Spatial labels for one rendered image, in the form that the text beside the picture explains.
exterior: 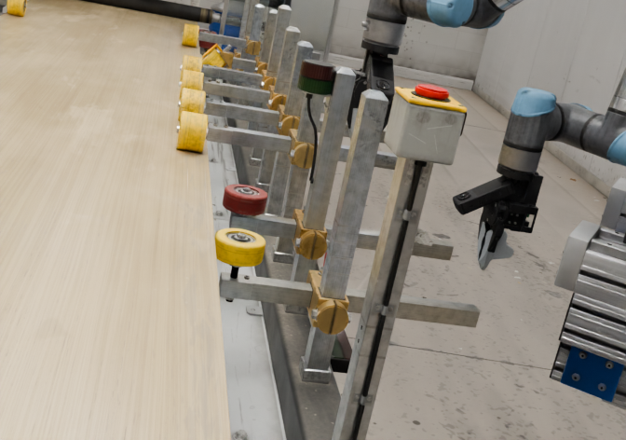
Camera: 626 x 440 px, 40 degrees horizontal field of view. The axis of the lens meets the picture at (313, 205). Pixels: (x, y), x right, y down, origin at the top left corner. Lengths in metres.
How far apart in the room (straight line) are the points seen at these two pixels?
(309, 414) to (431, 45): 9.44
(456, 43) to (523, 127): 9.04
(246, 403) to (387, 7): 0.74
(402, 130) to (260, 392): 0.67
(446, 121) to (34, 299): 0.53
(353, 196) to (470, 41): 9.45
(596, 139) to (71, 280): 0.98
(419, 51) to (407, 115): 9.62
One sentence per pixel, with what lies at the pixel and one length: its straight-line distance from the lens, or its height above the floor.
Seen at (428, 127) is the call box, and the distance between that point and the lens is 0.98.
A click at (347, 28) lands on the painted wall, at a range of 10.44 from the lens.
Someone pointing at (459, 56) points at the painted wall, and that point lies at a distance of 10.69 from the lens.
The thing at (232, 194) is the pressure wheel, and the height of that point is 0.91.
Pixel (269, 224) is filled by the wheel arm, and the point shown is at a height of 0.85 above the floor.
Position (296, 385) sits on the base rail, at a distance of 1.38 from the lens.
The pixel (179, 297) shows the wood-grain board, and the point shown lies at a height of 0.90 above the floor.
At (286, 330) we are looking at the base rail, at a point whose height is 0.70.
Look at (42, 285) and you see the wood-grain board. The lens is 1.11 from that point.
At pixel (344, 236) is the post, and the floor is 0.95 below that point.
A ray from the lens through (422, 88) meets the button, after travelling 1.00.
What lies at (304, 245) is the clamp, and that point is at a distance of 1.54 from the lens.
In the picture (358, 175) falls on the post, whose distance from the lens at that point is 1.27.
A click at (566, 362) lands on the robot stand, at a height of 0.77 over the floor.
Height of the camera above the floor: 1.37
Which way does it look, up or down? 17 degrees down
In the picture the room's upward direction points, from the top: 12 degrees clockwise
